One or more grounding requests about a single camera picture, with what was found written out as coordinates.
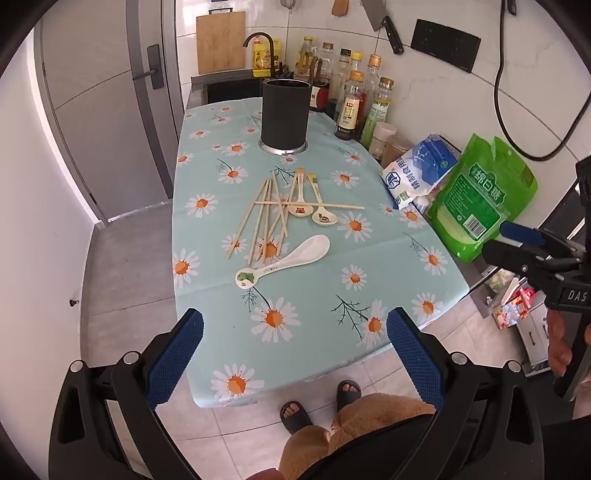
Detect white ceramic soup spoon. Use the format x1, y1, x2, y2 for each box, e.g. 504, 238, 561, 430
235, 235, 331, 290

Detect yellow handled cartoon spoon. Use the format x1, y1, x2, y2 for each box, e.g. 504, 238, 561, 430
307, 173, 338, 226

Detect crosswise bamboo chopstick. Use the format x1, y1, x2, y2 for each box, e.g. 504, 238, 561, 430
254, 200, 366, 210

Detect black kitchen sink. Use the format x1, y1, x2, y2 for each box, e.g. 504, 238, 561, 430
187, 69, 264, 108

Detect person's right hand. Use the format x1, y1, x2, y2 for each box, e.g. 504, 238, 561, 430
547, 310, 572, 377

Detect green sugar bag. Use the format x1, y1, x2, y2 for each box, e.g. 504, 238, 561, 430
428, 134, 538, 263

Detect black sandal right foot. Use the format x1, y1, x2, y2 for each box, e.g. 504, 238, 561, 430
337, 380, 362, 412

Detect black sandal foot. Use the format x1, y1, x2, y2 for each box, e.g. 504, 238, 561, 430
280, 401, 314, 435
337, 380, 362, 412

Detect white blue salt bag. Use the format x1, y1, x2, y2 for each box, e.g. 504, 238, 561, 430
382, 134, 461, 210

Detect black sandal left foot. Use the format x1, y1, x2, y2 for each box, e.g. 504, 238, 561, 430
280, 401, 314, 435

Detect brown spice jar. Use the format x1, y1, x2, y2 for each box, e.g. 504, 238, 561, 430
380, 134, 414, 168

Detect daisy print teal tablecloth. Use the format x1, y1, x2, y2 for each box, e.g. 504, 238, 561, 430
172, 98, 468, 408

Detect white lidded spice jar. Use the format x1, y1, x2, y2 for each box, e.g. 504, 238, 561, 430
369, 122, 398, 160

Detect green label vinegar bottle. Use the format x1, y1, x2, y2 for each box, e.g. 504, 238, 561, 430
360, 77, 394, 149

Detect dark soy sauce bottle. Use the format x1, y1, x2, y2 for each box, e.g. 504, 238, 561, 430
335, 70, 366, 140

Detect yellow cap clear bottle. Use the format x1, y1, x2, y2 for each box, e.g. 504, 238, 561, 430
349, 51, 363, 72

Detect black cap bottle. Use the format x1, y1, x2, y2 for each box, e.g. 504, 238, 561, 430
331, 48, 352, 103

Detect red label soy sauce bottle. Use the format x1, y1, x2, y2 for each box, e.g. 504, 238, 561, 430
308, 57, 329, 112

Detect tall gold cap bottle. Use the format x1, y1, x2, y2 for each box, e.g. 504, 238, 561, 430
318, 42, 335, 83

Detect black cylindrical utensil holder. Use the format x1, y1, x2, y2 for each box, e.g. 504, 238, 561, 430
259, 79, 311, 156

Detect cooking oil bottle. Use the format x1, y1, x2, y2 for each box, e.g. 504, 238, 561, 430
294, 36, 315, 80

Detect wooden spatula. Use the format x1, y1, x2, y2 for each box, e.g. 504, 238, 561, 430
331, 0, 349, 17

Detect grey door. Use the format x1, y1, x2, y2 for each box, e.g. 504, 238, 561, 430
34, 0, 184, 224

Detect yellow dish soap bottle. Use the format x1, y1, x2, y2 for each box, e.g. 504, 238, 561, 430
252, 36, 281, 78

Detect black power cable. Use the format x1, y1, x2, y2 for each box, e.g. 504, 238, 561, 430
493, 0, 591, 162

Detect orange handled capybara spoon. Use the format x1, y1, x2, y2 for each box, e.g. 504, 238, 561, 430
287, 168, 314, 218

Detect black wall outlet panel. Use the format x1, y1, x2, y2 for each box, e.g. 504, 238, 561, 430
411, 19, 481, 73

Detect kitchen cleaver black handle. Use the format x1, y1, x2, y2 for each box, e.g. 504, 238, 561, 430
361, 0, 404, 55

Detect black door handle lock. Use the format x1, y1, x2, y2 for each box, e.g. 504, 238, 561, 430
132, 44, 164, 90

